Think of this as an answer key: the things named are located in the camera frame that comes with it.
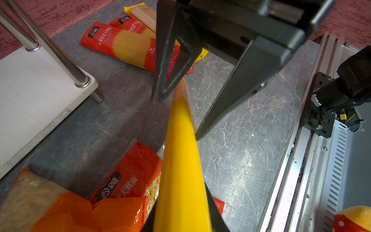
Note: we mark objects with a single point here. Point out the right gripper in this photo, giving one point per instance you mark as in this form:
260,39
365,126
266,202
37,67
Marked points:
258,37

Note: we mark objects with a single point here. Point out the red macaroni bag right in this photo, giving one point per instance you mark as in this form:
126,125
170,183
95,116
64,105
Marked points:
137,174

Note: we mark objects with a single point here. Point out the orange pasta bag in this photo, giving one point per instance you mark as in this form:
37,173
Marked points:
35,204

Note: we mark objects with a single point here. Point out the red spaghetti pack middle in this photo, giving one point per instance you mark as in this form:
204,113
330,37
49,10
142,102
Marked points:
131,24

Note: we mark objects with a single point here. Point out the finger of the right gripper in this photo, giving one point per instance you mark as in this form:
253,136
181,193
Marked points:
177,47

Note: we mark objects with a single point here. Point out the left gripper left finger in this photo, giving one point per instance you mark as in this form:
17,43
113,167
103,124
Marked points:
149,224

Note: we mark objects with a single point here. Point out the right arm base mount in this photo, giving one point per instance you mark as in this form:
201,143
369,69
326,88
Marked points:
313,117

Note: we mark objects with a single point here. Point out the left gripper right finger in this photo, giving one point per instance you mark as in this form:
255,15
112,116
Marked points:
217,222

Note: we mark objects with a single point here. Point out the yellow plush toy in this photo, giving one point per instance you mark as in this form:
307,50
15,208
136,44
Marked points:
353,219

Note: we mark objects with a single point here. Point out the white two-tier shelf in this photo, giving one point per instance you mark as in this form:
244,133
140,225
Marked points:
40,87

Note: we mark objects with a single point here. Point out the yellow spaghetti pack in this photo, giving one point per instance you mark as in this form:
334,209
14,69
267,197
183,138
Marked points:
148,17
182,204

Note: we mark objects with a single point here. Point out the red spaghetti pack large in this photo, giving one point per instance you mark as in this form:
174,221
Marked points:
130,47

